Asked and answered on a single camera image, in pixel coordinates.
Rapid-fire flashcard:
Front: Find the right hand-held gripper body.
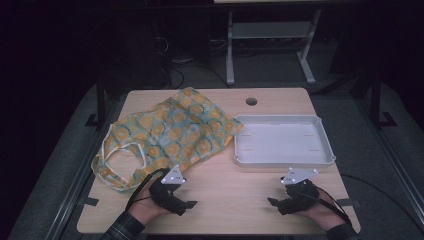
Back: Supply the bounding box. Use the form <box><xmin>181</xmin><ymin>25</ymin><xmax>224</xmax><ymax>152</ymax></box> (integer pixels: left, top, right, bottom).
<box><xmin>277</xmin><ymin>167</ymin><xmax>319</xmax><ymax>216</ymax></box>

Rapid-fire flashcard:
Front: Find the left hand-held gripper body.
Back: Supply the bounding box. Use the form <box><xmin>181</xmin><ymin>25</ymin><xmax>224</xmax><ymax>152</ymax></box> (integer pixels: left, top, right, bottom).
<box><xmin>148</xmin><ymin>164</ymin><xmax>188</xmax><ymax>216</ymax></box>

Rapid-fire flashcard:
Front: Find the white plastic tray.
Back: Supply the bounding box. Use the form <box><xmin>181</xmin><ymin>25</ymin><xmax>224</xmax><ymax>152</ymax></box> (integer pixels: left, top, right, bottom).
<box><xmin>233</xmin><ymin>114</ymin><xmax>337</xmax><ymax>169</ymax></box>

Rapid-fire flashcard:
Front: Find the yellow patterned tote bag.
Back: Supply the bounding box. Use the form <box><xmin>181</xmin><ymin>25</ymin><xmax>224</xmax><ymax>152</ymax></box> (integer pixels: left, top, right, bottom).
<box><xmin>90</xmin><ymin>87</ymin><xmax>245</xmax><ymax>194</ymax></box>

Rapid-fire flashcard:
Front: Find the person's left hand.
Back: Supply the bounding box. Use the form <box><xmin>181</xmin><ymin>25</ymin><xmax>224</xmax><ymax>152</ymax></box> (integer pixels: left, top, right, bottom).
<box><xmin>127</xmin><ymin>186</ymin><xmax>171</xmax><ymax>225</ymax></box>

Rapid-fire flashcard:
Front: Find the person's right hand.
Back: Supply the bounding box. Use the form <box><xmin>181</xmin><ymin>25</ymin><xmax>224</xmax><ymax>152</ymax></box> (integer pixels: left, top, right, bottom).
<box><xmin>298</xmin><ymin>191</ymin><xmax>346</xmax><ymax>231</ymax></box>

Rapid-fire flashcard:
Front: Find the grey tape piece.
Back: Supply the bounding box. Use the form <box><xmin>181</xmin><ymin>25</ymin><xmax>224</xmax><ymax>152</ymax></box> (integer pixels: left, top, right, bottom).
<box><xmin>78</xmin><ymin>197</ymin><xmax>100</xmax><ymax>207</ymax></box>
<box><xmin>336</xmin><ymin>198</ymin><xmax>362</xmax><ymax>208</ymax></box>

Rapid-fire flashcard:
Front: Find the grey metal stand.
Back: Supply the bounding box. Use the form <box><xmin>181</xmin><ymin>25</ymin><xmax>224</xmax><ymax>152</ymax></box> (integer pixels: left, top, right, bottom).
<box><xmin>225</xmin><ymin>9</ymin><xmax>323</xmax><ymax>86</ymax></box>

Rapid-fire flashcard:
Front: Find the metal floor rail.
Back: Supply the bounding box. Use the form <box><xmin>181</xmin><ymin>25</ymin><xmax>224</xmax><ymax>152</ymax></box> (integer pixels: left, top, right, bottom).
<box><xmin>354</xmin><ymin>98</ymin><xmax>424</xmax><ymax>218</ymax></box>
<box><xmin>44</xmin><ymin>106</ymin><xmax>114</xmax><ymax>240</ymax></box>

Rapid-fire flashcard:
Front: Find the black metal post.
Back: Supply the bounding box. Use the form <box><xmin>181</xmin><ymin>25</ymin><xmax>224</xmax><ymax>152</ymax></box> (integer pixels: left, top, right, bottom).
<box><xmin>369</xmin><ymin>66</ymin><xmax>398</xmax><ymax>129</ymax></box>
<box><xmin>84</xmin><ymin>74</ymin><xmax>108</xmax><ymax>131</ymax></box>

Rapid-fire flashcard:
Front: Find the thin black floor cable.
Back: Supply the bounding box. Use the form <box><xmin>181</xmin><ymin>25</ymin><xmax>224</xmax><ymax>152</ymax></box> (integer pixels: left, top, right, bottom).
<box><xmin>161</xmin><ymin>63</ymin><xmax>231</xmax><ymax>89</ymax></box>

